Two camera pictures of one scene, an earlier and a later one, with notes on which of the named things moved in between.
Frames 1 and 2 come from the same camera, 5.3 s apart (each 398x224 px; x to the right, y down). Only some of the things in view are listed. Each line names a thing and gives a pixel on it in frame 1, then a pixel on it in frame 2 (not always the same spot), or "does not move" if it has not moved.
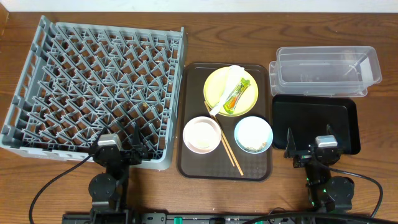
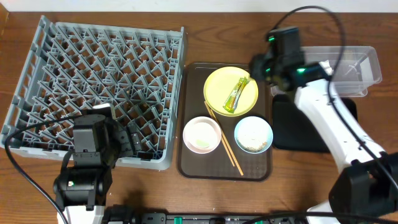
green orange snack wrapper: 229,105 does not move
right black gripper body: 303,158 -> 265,70
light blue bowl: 254,135 does not move
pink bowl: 202,135 does not move
